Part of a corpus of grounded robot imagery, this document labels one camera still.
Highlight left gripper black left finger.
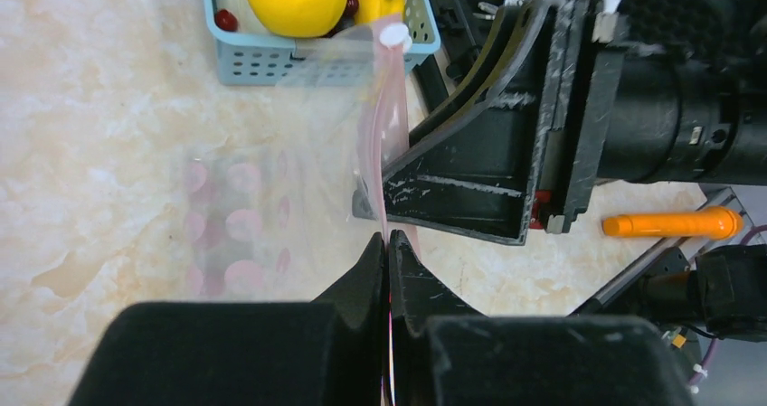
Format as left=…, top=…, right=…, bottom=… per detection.
left=70, top=233, right=387, bottom=405

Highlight yellow toy bell pepper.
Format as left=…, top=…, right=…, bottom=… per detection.
left=353, top=0, right=409, bottom=27

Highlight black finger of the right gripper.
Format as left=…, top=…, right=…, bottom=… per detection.
left=381, top=0, right=600, bottom=246

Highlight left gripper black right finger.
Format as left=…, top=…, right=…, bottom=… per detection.
left=389, top=230, right=694, bottom=405

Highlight black poker chip case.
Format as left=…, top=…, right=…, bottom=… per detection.
left=414, top=0, right=525, bottom=111

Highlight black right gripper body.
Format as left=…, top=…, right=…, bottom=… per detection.
left=598, top=0, right=766, bottom=185

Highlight orange handled tool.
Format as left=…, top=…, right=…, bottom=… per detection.
left=601, top=206, right=744, bottom=241

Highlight clear zip bag pink dots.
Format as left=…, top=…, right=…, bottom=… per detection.
left=182, top=16, right=412, bottom=302

